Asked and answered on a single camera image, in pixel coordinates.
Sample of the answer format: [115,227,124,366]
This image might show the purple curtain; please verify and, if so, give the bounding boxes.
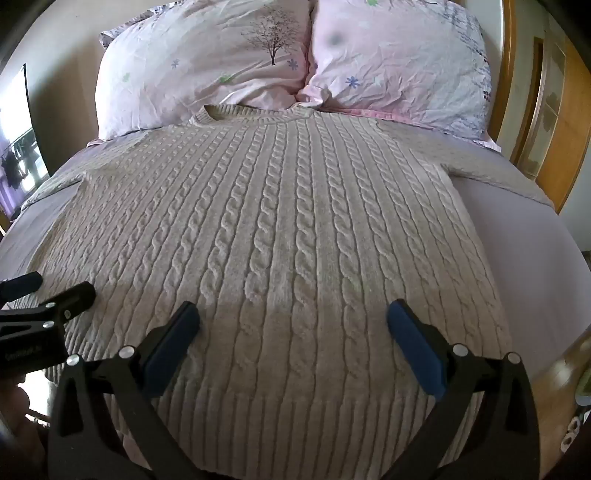
[0,182,25,223]

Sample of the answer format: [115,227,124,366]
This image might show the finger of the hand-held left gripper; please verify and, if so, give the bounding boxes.
[0,271,43,306]
[0,282,97,329]

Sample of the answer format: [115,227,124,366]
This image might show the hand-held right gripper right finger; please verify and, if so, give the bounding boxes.
[387,299,541,480]

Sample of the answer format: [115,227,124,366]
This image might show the person's left hand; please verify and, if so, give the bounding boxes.
[0,375,51,480]

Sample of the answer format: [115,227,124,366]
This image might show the wooden wardrobe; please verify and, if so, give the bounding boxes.
[512,36,591,214]

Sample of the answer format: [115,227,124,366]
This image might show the pink pillow with tree print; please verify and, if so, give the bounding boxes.
[95,0,314,142]

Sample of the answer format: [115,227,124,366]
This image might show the pink pillow with flower print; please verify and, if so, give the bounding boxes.
[297,0,503,152]

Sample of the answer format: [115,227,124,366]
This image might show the window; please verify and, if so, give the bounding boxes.
[0,65,51,217]

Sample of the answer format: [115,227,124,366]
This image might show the beige cable knit sweater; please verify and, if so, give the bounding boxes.
[21,104,555,480]

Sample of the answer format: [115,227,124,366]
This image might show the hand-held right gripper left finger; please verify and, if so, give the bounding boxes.
[46,301,201,480]

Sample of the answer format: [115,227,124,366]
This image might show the patterned slipper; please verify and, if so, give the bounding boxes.
[560,413,591,455]

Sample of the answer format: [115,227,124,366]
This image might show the wooden headboard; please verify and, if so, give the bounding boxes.
[488,0,519,141]

